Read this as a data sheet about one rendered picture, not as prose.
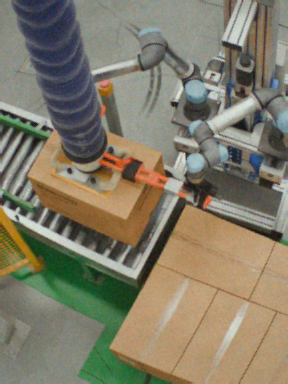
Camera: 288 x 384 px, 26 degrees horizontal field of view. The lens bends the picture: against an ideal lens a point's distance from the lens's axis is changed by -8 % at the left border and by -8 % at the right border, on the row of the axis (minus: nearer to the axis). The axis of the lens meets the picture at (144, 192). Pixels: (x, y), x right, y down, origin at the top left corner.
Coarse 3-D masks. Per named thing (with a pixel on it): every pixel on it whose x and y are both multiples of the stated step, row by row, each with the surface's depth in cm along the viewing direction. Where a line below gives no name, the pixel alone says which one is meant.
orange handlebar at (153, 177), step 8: (104, 112) 334; (104, 152) 324; (104, 160) 322; (120, 160) 321; (112, 168) 321; (120, 168) 319; (144, 168) 318; (152, 176) 316; (160, 176) 316; (152, 184) 316; (160, 184) 314; (208, 200) 308
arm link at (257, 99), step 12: (252, 96) 284; (264, 96) 282; (228, 108) 288; (240, 108) 285; (252, 108) 285; (264, 108) 287; (216, 120) 286; (228, 120) 286; (192, 132) 289; (204, 132) 286; (216, 132) 288
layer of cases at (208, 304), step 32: (192, 224) 377; (224, 224) 376; (160, 256) 371; (192, 256) 369; (224, 256) 367; (256, 256) 365; (160, 288) 363; (192, 288) 361; (224, 288) 359; (256, 288) 357; (128, 320) 356; (160, 320) 355; (192, 320) 353; (224, 320) 351; (256, 320) 348; (128, 352) 347; (160, 352) 346; (192, 352) 344; (224, 352) 342; (256, 352) 340
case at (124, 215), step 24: (48, 144) 345; (120, 144) 341; (48, 168) 339; (48, 192) 345; (72, 192) 332; (120, 192) 329; (144, 192) 334; (72, 216) 363; (96, 216) 341; (120, 216) 324; (144, 216) 353; (120, 240) 360
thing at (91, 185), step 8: (64, 168) 335; (72, 168) 335; (56, 176) 334; (64, 176) 333; (96, 176) 332; (72, 184) 332; (80, 184) 331; (88, 184) 330; (96, 184) 330; (96, 192) 328; (104, 192) 328
